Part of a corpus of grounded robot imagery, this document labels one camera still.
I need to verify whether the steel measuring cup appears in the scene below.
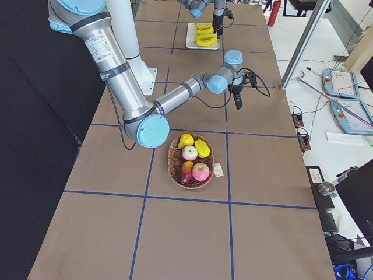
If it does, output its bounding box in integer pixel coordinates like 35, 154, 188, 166
317, 181, 338, 198

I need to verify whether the red fire extinguisher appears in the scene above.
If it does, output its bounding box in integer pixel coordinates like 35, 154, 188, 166
268, 0, 281, 27

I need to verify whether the pale green apple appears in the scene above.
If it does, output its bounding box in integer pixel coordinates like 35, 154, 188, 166
181, 145, 198, 161

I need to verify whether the paper price tag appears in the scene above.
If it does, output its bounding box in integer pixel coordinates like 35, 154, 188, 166
213, 163, 224, 178

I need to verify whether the blue teach pendant far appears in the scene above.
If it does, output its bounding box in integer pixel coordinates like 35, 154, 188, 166
322, 68, 360, 99

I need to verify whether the pink red apple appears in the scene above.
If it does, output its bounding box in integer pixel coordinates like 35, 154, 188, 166
192, 163, 210, 181

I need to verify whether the yellow starfruit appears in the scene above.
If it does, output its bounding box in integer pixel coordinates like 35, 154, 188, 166
194, 139, 210, 158

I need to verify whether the yellow lemon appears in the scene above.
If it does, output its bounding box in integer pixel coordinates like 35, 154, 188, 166
178, 133, 195, 149

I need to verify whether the white flat block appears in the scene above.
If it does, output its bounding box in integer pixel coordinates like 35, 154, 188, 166
326, 132, 364, 146

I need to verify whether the black monitor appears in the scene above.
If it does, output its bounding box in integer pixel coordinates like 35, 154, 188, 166
336, 160, 372, 246

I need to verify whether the white bear tray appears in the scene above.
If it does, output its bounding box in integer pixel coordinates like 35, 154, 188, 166
186, 23, 220, 50

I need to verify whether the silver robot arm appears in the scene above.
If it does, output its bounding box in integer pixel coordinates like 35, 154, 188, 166
48, 1, 243, 148
177, 0, 228, 39

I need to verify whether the blue teach pendant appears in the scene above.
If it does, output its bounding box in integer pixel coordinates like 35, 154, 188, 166
330, 99, 372, 136
322, 68, 360, 99

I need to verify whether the red yellow mango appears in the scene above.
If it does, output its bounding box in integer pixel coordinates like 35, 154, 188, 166
180, 161, 193, 184

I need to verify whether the yellow banana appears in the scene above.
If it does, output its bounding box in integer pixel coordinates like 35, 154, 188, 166
195, 23, 213, 30
195, 40, 217, 47
195, 34, 217, 41
195, 27, 214, 36

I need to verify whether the brown wicker basket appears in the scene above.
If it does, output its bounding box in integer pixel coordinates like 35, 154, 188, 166
168, 134, 214, 190

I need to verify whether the blue teach pendant near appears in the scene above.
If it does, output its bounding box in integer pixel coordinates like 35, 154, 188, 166
330, 99, 372, 136

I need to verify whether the grabber reach tool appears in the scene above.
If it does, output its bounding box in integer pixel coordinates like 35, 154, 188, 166
295, 72, 372, 115

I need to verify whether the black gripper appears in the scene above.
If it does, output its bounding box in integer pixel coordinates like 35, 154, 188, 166
228, 79, 244, 110
212, 13, 224, 39

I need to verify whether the aluminium frame post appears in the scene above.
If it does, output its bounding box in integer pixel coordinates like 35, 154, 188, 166
280, 0, 331, 90

